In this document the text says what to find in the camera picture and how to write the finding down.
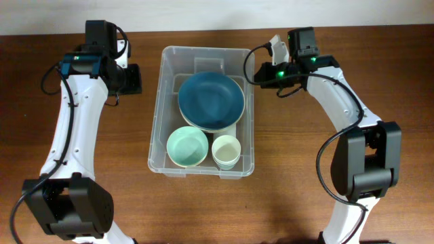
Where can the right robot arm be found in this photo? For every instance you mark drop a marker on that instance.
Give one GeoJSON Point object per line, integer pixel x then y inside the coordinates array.
{"type": "Point", "coordinates": [360, 162]}

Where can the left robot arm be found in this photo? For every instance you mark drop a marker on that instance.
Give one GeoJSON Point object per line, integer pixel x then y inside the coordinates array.
{"type": "Point", "coordinates": [65, 199]}

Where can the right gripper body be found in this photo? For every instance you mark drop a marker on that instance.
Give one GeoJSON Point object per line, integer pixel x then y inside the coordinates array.
{"type": "Point", "coordinates": [271, 73]}

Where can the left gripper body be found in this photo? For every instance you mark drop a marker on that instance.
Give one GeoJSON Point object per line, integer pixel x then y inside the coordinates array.
{"type": "Point", "coordinates": [131, 80]}

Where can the cream cup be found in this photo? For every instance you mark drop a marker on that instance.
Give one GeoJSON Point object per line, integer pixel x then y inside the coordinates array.
{"type": "Point", "coordinates": [226, 148]}

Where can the mint green small bowl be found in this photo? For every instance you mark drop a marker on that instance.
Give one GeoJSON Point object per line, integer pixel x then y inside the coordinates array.
{"type": "Point", "coordinates": [186, 138]}

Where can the yellow small bowl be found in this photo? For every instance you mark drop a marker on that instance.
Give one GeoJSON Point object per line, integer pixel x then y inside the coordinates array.
{"type": "Point", "coordinates": [189, 158]}

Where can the green cup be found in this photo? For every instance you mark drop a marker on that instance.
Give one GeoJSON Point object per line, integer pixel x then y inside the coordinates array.
{"type": "Point", "coordinates": [226, 166]}

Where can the dark blue bowl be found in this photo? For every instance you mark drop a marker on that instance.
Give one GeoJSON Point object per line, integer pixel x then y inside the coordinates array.
{"type": "Point", "coordinates": [211, 100]}

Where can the clear plastic storage container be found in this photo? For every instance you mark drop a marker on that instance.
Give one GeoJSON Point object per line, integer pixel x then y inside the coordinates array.
{"type": "Point", "coordinates": [210, 87]}

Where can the grey cup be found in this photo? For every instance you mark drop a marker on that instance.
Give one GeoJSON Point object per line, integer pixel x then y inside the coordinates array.
{"type": "Point", "coordinates": [226, 162]}

